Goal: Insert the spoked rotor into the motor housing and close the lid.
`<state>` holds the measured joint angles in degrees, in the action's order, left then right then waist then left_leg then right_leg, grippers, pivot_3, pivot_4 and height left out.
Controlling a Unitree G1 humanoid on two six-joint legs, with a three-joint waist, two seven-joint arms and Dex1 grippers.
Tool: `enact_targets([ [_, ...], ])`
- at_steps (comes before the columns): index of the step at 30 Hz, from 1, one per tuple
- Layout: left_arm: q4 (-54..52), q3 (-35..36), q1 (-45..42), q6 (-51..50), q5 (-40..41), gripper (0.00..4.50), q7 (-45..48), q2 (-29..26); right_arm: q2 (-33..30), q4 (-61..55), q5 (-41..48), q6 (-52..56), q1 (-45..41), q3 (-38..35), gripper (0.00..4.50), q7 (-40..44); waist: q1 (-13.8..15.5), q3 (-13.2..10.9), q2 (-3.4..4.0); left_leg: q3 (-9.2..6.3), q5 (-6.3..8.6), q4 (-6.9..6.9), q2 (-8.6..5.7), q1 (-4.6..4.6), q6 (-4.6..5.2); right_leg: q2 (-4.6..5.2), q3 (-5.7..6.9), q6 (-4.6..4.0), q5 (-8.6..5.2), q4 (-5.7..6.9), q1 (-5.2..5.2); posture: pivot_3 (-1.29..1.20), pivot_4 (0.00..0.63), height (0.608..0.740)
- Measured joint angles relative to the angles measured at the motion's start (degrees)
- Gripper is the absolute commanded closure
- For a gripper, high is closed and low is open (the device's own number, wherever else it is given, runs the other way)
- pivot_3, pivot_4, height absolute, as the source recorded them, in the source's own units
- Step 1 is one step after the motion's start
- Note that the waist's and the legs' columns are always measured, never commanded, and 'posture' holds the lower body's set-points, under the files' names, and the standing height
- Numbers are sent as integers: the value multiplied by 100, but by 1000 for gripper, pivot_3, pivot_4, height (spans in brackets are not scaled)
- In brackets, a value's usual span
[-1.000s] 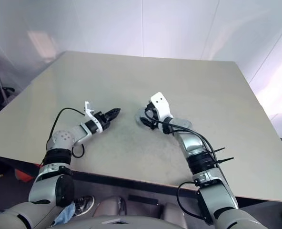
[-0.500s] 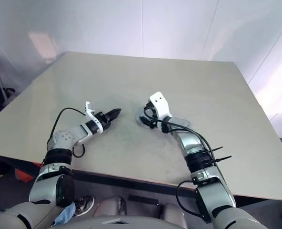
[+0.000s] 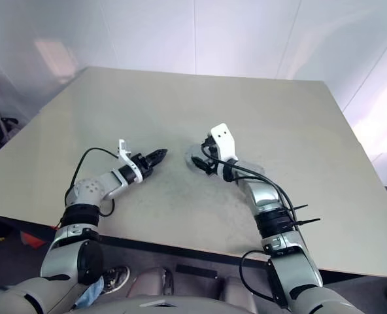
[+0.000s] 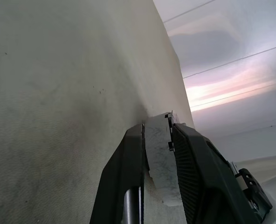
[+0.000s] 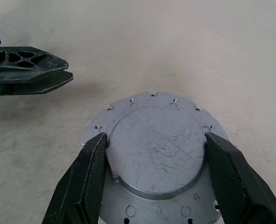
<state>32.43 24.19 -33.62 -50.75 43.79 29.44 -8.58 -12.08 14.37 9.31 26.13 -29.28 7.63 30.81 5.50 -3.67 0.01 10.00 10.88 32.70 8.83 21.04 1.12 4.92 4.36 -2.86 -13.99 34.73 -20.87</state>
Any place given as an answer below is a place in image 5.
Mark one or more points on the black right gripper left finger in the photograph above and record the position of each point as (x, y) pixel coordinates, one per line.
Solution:
(82, 186)

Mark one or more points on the grey notched motor cover plate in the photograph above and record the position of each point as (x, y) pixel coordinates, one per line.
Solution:
(156, 149)

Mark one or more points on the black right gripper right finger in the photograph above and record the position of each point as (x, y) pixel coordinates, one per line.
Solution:
(240, 191)

